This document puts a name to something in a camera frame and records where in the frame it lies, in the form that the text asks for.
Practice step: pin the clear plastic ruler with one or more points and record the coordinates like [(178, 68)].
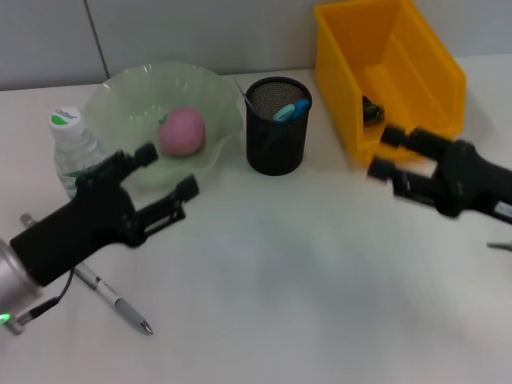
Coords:
[(242, 93)]

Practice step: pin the silver left gripper post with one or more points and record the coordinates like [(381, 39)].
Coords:
[(27, 220)]

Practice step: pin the silver gripper post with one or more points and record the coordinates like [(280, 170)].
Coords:
[(502, 245), (27, 220)]

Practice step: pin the black mesh pen holder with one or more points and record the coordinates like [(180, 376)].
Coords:
[(280, 152)]

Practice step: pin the clear green-label water bottle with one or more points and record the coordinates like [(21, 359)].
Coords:
[(74, 148)]

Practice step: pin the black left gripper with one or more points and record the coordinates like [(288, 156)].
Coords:
[(88, 224)]

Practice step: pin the silver right gripper post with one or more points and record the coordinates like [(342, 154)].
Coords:
[(502, 245)]

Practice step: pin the pink toy peach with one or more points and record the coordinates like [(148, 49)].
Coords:
[(180, 132)]

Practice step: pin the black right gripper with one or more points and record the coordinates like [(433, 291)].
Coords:
[(472, 180)]

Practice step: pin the green plastic wrapper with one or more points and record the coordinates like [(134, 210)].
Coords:
[(373, 110)]

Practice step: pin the yellow plastic bin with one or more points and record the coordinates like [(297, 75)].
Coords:
[(416, 80)]

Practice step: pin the grey white ballpoint pen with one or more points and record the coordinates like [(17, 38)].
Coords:
[(116, 300)]

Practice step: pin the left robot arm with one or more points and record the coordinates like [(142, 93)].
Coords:
[(12, 280)]

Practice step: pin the blue and teal scissors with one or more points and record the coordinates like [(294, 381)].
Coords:
[(286, 112)]

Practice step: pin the green glass fruit plate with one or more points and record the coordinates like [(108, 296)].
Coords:
[(120, 108)]

